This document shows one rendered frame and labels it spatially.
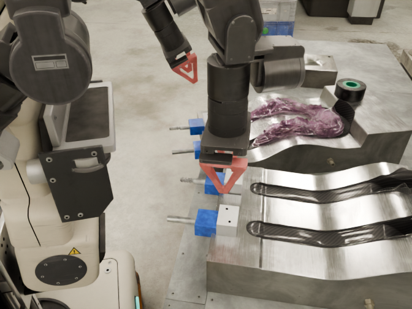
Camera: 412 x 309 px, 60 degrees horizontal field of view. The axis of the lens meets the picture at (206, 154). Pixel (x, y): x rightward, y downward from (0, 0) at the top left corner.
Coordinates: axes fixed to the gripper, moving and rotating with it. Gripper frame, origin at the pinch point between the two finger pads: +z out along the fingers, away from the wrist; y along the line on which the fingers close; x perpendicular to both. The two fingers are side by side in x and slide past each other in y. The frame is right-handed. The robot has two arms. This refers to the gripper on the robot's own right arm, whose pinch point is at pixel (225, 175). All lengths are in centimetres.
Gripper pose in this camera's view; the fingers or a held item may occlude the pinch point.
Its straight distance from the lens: 57.7
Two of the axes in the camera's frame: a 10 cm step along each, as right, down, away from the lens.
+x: -9.9, -0.8, 1.3
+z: 0.1, 8.0, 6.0
